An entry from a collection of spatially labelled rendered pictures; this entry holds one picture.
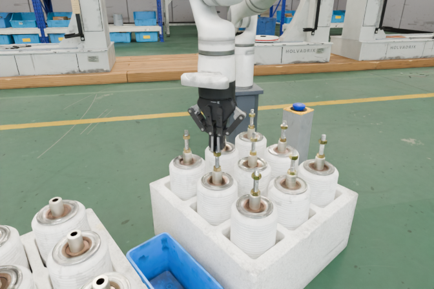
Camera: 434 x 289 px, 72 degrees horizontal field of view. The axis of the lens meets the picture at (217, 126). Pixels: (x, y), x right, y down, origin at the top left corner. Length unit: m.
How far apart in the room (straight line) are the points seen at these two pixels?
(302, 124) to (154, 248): 0.56
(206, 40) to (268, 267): 0.43
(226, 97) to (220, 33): 0.12
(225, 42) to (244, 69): 0.66
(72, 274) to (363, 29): 3.22
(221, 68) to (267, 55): 2.32
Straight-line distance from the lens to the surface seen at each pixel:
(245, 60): 1.20
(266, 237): 0.63
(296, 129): 0.97
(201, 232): 0.68
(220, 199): 0.67
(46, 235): 0.66
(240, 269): 0.62
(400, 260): 0.99
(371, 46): 3.42
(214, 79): 0.52
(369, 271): 0.93
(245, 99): 1.23
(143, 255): 0.77
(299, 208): 0.69
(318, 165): 0.78
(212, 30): 0.55
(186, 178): 0.75
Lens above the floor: 0.64
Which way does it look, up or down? 23 degrees down
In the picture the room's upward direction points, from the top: straight up
